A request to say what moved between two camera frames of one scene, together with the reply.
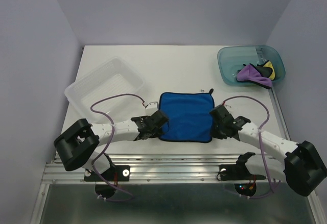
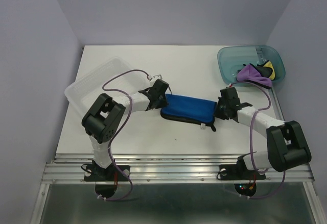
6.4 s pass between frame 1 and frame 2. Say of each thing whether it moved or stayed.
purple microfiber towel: stayed
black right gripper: moved
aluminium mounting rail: stayed
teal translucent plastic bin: stayed
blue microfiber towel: moved
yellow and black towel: stayed
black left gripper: moved
